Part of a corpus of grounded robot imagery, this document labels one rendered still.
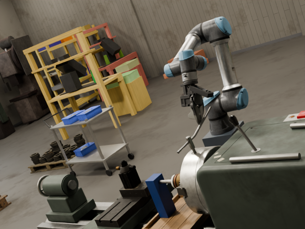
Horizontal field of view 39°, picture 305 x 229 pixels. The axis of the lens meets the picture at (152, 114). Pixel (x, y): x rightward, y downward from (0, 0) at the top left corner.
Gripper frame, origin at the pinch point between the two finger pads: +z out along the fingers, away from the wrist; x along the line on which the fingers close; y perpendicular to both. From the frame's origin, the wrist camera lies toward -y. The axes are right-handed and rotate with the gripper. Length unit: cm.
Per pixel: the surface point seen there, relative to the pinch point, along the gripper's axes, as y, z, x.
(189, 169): -2.0, 20.1, 16.7
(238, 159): -34.3, 16.0, 27.3
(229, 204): -24.9, 34.1, 24.0
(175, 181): 15.7, 27.3, 6.3
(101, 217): 64, 44, 16
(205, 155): -8.7, 14.9, 12.0
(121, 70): 718, -165, -676
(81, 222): 99, 51, 4
